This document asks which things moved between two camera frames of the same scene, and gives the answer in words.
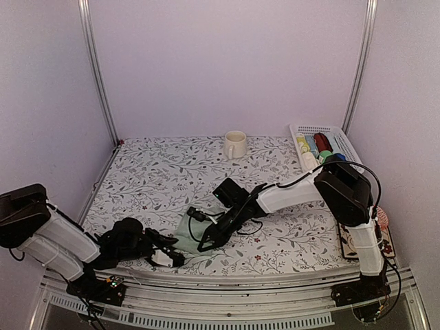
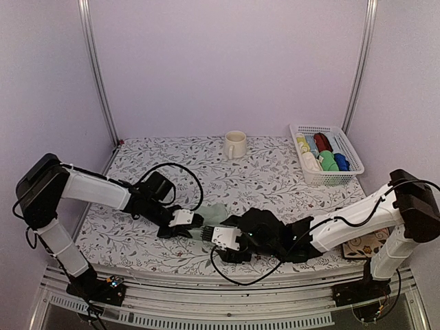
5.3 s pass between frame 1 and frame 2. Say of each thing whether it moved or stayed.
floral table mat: stayed
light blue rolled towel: stayed
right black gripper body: moved
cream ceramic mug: stayed
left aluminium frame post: stayed
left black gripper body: moved
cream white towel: stayed
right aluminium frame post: stayed
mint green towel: moved
